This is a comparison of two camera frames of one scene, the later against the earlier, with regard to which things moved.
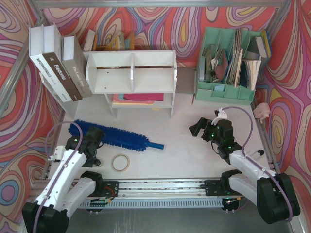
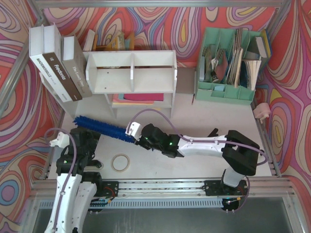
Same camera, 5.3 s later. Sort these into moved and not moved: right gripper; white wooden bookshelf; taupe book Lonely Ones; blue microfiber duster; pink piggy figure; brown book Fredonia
Moved: blue microfiber duster; right gripper
Not moved: taupe book Lonely Ones; pink piggy figure; brown book Fredonia; white wooden bookshelf
